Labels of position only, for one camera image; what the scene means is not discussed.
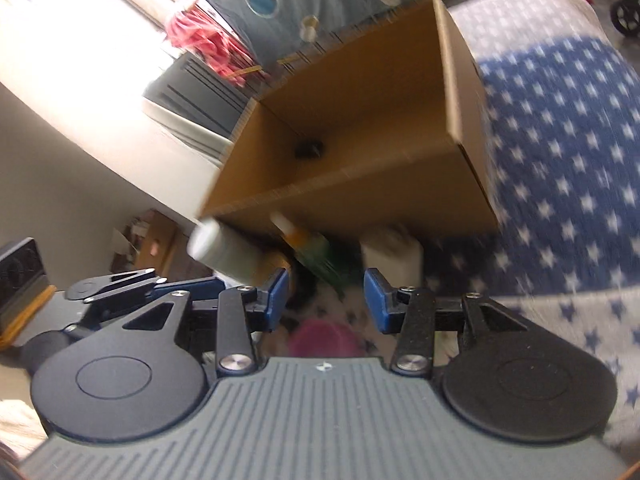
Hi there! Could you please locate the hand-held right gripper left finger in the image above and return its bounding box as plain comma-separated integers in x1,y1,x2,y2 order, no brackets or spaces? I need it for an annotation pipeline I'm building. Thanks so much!
107,268,291,376

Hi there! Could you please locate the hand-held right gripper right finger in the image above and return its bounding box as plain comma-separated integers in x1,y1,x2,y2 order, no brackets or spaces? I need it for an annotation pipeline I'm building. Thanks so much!
364,268,528,377

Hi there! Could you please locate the dark grey slatted panel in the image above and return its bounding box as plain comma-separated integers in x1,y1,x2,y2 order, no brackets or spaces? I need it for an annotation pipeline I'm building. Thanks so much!
142,52,262,147

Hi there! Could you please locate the small black round object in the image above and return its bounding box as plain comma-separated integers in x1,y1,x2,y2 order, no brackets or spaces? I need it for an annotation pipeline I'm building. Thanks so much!
294,136,327,159

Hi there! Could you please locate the brown cardboard box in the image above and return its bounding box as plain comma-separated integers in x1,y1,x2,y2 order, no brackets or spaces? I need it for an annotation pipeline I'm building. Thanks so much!
197,0,501,241

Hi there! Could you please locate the white capped plastic bottle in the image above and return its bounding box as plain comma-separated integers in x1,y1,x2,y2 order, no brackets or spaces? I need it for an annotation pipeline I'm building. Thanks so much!
186,219,281,288

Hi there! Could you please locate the brown cardboard carton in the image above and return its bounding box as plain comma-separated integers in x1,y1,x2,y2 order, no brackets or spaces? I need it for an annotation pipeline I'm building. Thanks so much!
111,209,189,282

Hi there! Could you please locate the white power adapter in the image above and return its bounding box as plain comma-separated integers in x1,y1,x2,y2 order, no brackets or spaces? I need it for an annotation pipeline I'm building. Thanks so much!
359,227,427,287

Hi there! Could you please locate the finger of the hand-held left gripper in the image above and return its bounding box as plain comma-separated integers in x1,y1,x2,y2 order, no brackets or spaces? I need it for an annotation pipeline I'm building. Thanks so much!
149,276,227,303
65,268,157,306

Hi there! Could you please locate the pink round object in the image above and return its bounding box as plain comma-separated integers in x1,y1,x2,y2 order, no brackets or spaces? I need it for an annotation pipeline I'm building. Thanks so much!
289,317,363,359

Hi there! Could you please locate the green dropper bottle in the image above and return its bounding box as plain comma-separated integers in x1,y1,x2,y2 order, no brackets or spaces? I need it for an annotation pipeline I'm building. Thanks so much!
269,211,363,296

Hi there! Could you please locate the blue white star blanket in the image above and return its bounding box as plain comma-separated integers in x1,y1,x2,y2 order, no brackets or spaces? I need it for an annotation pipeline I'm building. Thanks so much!
280,0,640,456

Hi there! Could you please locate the red cloth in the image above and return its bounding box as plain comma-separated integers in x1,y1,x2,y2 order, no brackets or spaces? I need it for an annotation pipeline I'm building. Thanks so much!
164,2,273,83

